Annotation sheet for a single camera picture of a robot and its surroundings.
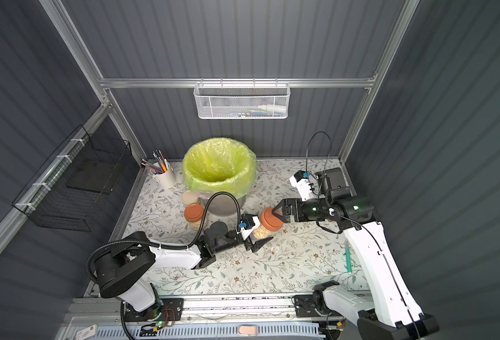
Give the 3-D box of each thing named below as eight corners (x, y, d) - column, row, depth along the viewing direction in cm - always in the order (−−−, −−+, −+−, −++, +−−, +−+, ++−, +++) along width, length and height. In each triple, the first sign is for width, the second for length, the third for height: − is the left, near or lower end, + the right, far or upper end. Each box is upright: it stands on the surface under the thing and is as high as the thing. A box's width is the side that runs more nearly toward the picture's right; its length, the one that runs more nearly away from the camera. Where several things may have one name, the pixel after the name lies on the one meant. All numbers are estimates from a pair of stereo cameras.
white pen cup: (159, 192, 109) (152, 179, 101) (157, 181, 114) (150, 169, 106) (178, 185, 112) (172, 173, 104) (175, 176, 116) (169, 163, 108)
